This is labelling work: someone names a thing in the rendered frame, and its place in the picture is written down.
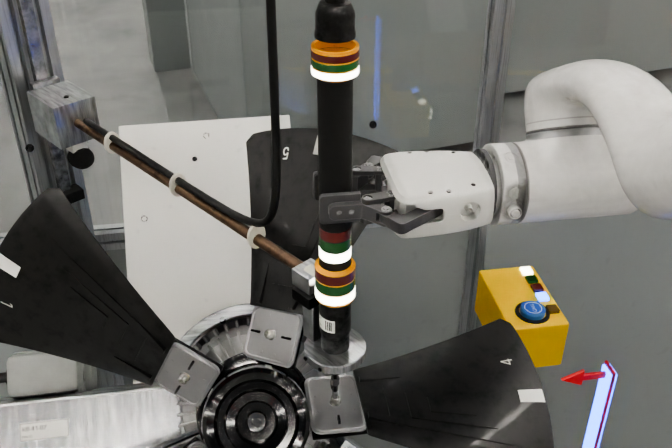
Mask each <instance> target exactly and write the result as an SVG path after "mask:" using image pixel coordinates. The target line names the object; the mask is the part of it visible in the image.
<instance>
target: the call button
mask: <svg viewBox="0 0 672 448"><path fill-rule="evenodd" d="M545 313H546V309H545V307H544V306H543V305H542V304H541V303H540V302H539V301H526V302H523V303H521V306H520V314H521V315H522V316H523V317H525V318H527V319H529V320H541V319H543V318H544V317H545Z"/></svg>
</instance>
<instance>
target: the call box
mask: <svg viewBox="0 0 672 448"><path fill-rule="evenodd" d="M530 268H531V269H532V271H533V274H532V275H535V276H536V277H537V279H538V283H540V284H541V285H542V287H543V288H544V291H543V292H546V293H547V295H548V296H549V298H550V299H549V301H539V300H538V299H537V297H536V295H535V294H536V293H538V292H535V293H534V292H533V290H532V289H531V287H530V284H528V282H527V281H526V279H525V275H523V274H522V272H521V271H520V267H513V268H502V269H492V270H481V271H479V277H478V285H477V293H476V301H475V312H476V314H477V316H478V318H479V320H480V322H481V324H482V326H483V325H486V324H488V323H491V322H493V321H495V320H498V319H503V320H505V321H507V322H510V323H511V324H512V326H513V327H514V328H515V330H516V332H517V333H518V335H519V336H520V338H521V340H522V342H523V343H524V345H525V347H526V349H527V351H528V353H529V355H530V357H531V359H532V361H533V364H534V366H535V368H536V367H544V366H553V365H560V364H561V362H562V357H563V352H564V347H565V342H566V338H567V333H568V328H569V323H568V321H567V319H566V318H565V316H564V315H563V313H562V312H561V310H560V308H559V307H558V305H557V304H556V302H555V301H554V299H553V297H552V296H551V294H550V293H549V291H548V289H547V288H546V286H545V285H544V283H543V282H542V280H541V278H540V277H539V275H538V274H537V272H536V271H535V269H534V267H533V266H530ZM526 301H539V302H540V303H541V304H542V305H543V306H544V307H545V309H546V305H551V304H556V305H557V307H558V308H559V310H560V313H557V314H550V313H549V312H548V311H547V309H546V313H545V317H544V318H543V319H541V320H529V319H527V318H525V317H523V316H522V315H521V314H520V306H521V303H523V302H526Z"/></svg>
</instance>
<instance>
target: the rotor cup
mask: <svg viewBox="0 0 672 448"><path fill-rule="evenodd" d="M220 364H221V365H223V366H224V367H223V369H222V370H221V372H220V374H219V375H218V377H217V379H216V380H215V382H214V384H213V385H212V387H211V389H212V391H211V389H210V390H209V392H208V394H209V393H210V391H211V393H210V394H209V396H208V394H207V395H206V397H205V398H204V400H203V402H202V403H201V405H200V406H196V423H197V428H198V432H199V435H200V437H201V439H202V441H203V442H204V443H205V446H206V448H304V447H305V445H306V443H307V440H308V437H309V433H310V430H311V415H310V409H309V405H308V402H307V399H306V396H305V389H304V382H305V380H306V379H305V378H304V376H303V375H302V373H301V372H300V371H299V370H298V369H297V368H295V370H293V369H289V368H285V367H281V366H278V365H274V364H270V363H267V362H263V361H259V360H256V359H252V358H248V357H246V356H245V352H242V353H239V354H236V355H233V356H231V357H229V358H227V359H226V360H224V361H223V362H221V363H220ZM265 364H266V365H270V366H272V368H270V367H266V366H265ZM207 396H208V397H207ZM256 412H257V413H261V414H263V415H264V417H265V419H266V426H265V428H264V429H263V430H262V431H260V432H252V431H251V430H250V429H249V428H248V426H247V419H248V417H249V416H250V415H251V414H253V413H256Z"/></svg>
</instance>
